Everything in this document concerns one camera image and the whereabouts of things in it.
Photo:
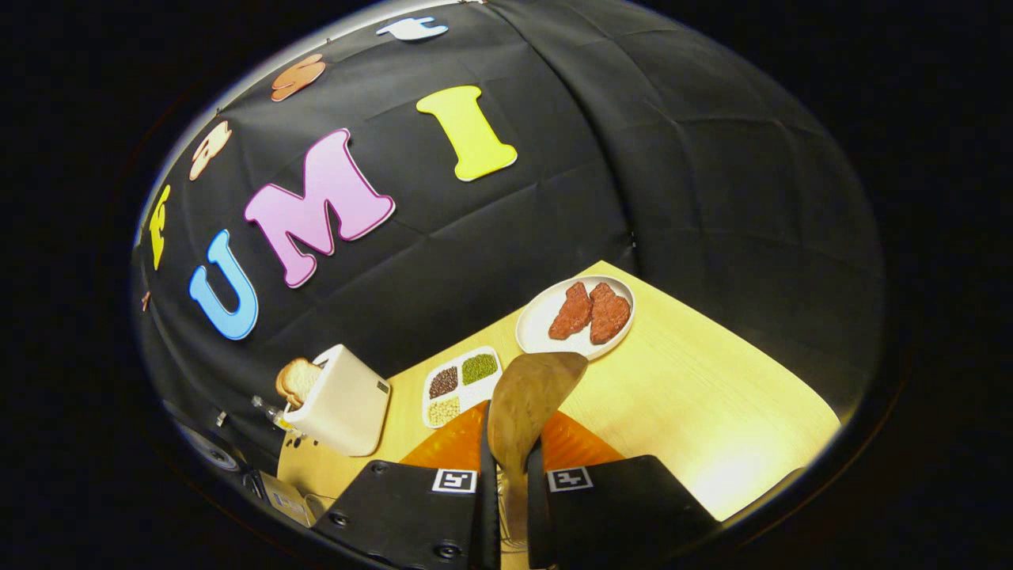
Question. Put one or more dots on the white divided dish of beans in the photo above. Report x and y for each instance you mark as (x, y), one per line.
(463, 388)

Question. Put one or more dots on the small glass bottle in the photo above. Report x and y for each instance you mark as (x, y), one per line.
(269, 412)

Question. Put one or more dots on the white toaster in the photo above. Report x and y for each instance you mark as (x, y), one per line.
(344, 404)

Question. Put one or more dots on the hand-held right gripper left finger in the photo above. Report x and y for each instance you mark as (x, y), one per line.
(411, 514)

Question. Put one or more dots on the wooden spoon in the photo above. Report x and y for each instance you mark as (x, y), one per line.
(526, 396)

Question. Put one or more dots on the white round plate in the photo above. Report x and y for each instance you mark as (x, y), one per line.
(538, 321)

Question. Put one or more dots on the toasted bread slice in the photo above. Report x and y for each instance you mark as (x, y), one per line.
(297, 380)

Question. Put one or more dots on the black backdrop cloth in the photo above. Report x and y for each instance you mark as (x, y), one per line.
(712, 182)

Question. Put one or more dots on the dark blue rice cooker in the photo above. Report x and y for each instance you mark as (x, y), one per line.
(285, 499)

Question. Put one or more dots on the red meat piece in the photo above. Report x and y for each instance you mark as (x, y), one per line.
(611, 315)
(571, 313)

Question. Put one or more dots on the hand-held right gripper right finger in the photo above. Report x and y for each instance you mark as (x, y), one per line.
(609, 514)

